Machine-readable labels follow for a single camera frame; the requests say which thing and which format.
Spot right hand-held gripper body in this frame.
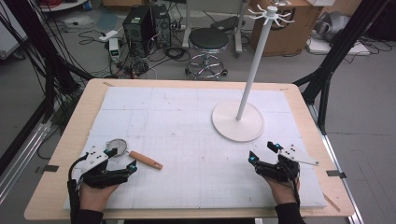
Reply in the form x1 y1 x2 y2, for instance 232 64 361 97
254 143 320 184

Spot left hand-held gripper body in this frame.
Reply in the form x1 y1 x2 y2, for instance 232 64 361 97
81 149 131 189

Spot metal strainer with wooden handle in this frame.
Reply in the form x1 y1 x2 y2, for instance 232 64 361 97
106 138 164 171

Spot white hook rack stand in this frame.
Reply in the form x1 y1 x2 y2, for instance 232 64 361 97
211 5 296 144

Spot person's right hand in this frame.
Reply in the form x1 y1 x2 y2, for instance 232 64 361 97
262 175 302 207

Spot person's left hand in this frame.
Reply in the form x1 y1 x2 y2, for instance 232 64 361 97
78 181 121 213

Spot black tape strip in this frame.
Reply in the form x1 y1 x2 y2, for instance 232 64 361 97
34 164 60 175
325 169 347 180

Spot white gridded foam mat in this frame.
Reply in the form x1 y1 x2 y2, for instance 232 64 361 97
63 86 329 211

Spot small white device with display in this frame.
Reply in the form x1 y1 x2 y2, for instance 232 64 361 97
107 37 121 63

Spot cardboard box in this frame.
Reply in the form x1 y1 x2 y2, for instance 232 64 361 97
249 0 324 58

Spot white power strip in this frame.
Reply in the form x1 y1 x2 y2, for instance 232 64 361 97
98 29 120 43

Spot black metal stand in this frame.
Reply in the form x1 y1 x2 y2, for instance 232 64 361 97
0 0 94 125
292 0 391 136

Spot white flat board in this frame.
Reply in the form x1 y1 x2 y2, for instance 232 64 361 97
305 36 372 57

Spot black round stool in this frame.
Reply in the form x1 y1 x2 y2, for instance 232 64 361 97
185 27 231 81

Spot large black computer tower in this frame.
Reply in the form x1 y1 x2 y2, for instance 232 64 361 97
121 5 154 59

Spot grey bag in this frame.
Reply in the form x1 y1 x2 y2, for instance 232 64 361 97
313 11 352 42

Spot slim black computer tower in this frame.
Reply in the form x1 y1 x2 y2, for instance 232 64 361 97
150 3 173 49

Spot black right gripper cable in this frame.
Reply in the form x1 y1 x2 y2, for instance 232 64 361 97
290 175 303 207

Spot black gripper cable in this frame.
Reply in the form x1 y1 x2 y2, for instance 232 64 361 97
290 175 303 207
67 152 90 224

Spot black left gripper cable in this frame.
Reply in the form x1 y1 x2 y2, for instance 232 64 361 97
67 152 90 224

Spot aluminium rail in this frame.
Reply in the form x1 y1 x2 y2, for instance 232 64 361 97
307 103 366 224
0 120 53 204

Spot white metal frame legs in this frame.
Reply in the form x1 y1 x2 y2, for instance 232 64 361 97
181 0 248 54

